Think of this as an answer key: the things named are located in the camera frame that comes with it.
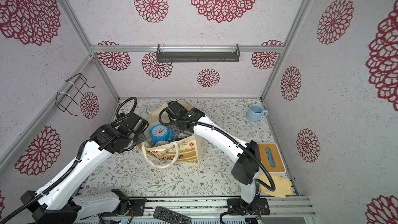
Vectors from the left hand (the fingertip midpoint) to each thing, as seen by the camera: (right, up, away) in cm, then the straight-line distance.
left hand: (138, 138), depth 72 cm
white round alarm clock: (+8, -4, +11) cm, 15 cm away
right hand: (+17, +7, +6) cm, 19 cm away
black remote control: (+15, -35, -2) cm, 38 cm away
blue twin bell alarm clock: (+7, 0, +16) cm, 17 cm away
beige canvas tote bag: (+13, -2, -7) cm, 15 cm away
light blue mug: (+67, +12, +34) cm, 76 cm away
